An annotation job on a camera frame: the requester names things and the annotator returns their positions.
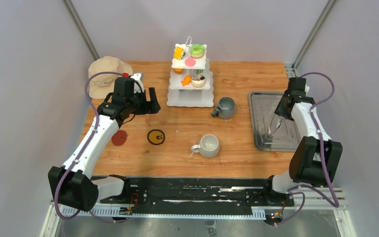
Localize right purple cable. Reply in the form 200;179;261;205
274;72;341;226

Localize white ceramic mug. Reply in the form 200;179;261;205
191;134;220;158

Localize green frosted donut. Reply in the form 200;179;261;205
189;44;206;58

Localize metal serving tray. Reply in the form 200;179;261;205
248;91;301;152

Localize orange cupcake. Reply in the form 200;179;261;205
172;68;185;74

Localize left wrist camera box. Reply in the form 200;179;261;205
129;73;144;93

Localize white chocolate donut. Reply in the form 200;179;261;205
190;74;206;88

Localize orange fish-shaped pastry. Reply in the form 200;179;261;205
181;75;192;86

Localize metal tongs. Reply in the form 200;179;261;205
265;115;284;140

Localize white three-tier dessert stand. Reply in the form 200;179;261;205
167;36;214;108

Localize red round coaster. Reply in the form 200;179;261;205
111;130;128;146

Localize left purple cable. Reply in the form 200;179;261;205
53;71;131;224

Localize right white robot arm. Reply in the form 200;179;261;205
262;91;343;206

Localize yellow cake slice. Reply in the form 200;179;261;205
173;46;186;60

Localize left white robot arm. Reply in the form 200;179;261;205
48;73;160;212

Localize beige bucket hat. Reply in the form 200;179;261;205
88;56;133;99

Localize black yellow smiley coaster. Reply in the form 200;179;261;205
147;129;165;145

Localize pink round macaron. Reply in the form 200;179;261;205
185;57;196;67

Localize dark grey ceramic mug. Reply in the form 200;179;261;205
211;97;235;119

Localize purple cable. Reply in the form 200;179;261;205
274;72;341;226
53;71;131;224

